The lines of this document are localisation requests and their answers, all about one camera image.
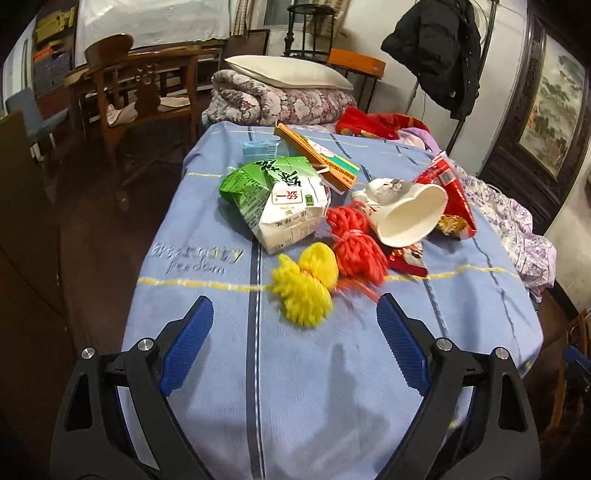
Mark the blue face mask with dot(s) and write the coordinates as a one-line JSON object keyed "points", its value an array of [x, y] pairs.
{"points": [[261, 150]]}

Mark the plain purple cloth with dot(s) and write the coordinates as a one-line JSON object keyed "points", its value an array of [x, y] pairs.
{"points": [[418, 137]]}

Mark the red snack packet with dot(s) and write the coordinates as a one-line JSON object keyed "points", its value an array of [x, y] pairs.
{"points": [[443, 184]]}

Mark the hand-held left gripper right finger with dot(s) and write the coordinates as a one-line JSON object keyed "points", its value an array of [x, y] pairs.
{"points": [[402, 348]]}

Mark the wooden table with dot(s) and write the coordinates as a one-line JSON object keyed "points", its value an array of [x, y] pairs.
{"points": [[203, 53]]}

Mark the black round metal stand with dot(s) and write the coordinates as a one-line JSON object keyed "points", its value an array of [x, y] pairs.
{"points": [[309, 9]]}

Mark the red blanket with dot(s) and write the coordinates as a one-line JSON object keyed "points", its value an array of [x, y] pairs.
{"points": [[369, 122]]}

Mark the dark leaning picture frame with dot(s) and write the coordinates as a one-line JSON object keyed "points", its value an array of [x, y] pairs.
{"points": [[251, 44]]}

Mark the long orange cardboard box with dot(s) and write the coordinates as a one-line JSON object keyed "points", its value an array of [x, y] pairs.
{"points": [[323, 160]]}

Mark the patterned curtain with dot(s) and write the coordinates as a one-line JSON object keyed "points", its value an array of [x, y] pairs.
{"points": [[244, 18]]}

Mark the white paper cup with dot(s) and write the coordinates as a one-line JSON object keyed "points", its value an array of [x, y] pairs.
{"points": [[406, 221]]}

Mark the brown wooden stool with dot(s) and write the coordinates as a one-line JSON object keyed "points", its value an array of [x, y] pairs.
{"points": [[561, 383]]}

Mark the blue upholstered chair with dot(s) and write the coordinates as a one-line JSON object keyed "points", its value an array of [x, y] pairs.
{"points": [[27, 110]]}

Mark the purple floral quilt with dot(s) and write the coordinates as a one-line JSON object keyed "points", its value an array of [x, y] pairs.
{"points": [[508, 221]]}

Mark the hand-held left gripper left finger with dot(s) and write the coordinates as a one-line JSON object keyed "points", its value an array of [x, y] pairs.
{"points": [[184, 350]]}

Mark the black padded jacket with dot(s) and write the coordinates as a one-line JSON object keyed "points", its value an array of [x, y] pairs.
{"points": [[434, 50]]}

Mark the small red wrapper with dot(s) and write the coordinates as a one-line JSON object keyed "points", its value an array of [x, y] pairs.
{"points": [[406, 259]]}

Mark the brown wooden cabinet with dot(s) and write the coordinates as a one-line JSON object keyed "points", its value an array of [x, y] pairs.
{"points": [[23, 207]]}

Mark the white lace cover cloth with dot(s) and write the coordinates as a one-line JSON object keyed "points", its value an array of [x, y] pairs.
{"points": [[152, 23]]}

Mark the dark framed landscape painting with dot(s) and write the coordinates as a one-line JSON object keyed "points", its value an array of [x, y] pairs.
{"points": [[549, 115]]}

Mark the red yarn pompom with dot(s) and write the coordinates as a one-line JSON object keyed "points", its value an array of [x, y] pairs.
{"points": [[360, 254]]}

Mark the bookshelf with books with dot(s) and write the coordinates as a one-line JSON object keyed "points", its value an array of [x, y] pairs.
{"points": [[51, 69]]}

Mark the wooden armchair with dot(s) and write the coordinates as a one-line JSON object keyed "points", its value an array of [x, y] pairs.
{"points": [[147, 87]]}

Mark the yellow yarn pompom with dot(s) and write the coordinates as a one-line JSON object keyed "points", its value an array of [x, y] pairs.
{"points": [[304, 290]]}

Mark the folded dark floral quilt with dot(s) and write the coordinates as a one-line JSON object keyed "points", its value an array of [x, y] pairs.
{"points": [[277, 104]]}

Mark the green and white carton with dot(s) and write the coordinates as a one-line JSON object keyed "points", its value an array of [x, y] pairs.
{"points": [[286, 217]]}

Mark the white pillow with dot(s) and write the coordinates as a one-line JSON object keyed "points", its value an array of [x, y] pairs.
{"points": [[286, 71]]}

